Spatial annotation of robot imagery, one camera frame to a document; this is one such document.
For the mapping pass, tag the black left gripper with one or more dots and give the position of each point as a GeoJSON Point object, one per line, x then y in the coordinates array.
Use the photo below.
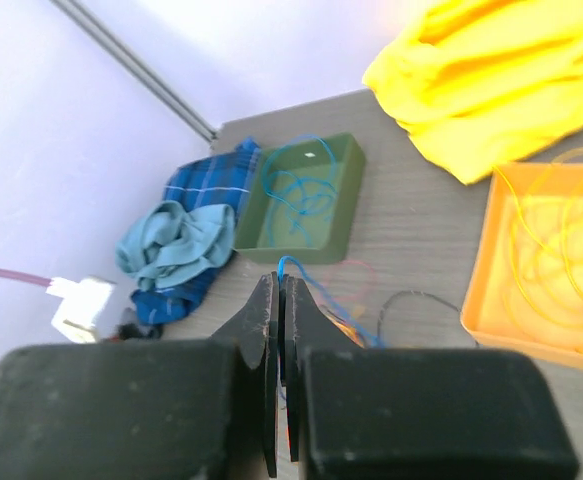
{"type": "Point", "coordinates": [254, 333]}

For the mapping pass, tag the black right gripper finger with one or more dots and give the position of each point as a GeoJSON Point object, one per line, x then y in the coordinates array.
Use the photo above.
{"type": "Point", "coordinates": [303, 326]}

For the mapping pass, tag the light blue cloth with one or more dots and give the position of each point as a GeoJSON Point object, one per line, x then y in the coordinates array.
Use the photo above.
{"type": "Point", "coordinates": [170, 245]}

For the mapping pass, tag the green plastic bin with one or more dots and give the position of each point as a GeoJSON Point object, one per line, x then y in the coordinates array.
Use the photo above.
{"type": "Point", "coordinates": [303, 201]}

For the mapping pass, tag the blue plaid cloth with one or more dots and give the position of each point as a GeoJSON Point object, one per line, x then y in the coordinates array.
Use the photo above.
{"type": "Point", "coordinates": [218, 179]}

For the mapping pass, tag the yellow plastic bin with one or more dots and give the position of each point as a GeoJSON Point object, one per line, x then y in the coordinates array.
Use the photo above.
{"type": "Point", "coordinates": [526, 290]}

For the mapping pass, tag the yellow cloth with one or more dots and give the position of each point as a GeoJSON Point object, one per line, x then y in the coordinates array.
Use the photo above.
{"type": "Point", "coordinates": [476, 84]}

